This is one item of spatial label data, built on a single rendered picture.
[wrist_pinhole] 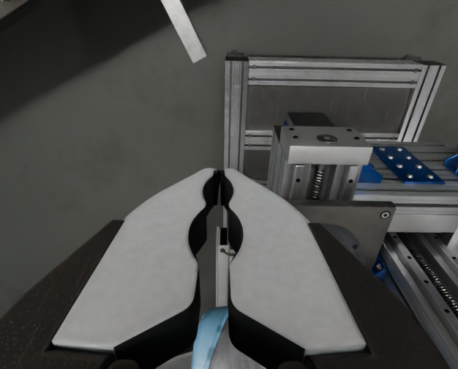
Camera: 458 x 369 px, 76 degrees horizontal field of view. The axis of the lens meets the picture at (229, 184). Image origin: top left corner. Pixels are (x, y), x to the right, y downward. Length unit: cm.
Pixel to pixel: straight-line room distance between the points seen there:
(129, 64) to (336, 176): 117
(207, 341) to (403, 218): 47
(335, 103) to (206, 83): 58
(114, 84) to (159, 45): 28
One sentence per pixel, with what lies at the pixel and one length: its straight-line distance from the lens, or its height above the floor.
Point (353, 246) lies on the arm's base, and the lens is 55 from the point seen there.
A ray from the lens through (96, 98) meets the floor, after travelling 161.
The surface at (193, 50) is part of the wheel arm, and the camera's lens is 61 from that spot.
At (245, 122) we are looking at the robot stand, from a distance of 128.
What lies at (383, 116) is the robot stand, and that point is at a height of 21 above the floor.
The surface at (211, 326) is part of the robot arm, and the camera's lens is 42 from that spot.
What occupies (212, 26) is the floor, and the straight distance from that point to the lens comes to 143.
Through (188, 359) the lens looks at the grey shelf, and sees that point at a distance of 282.
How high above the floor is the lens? 142
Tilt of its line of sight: 58 degrees down
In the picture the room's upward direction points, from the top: 180 degrees clockwise
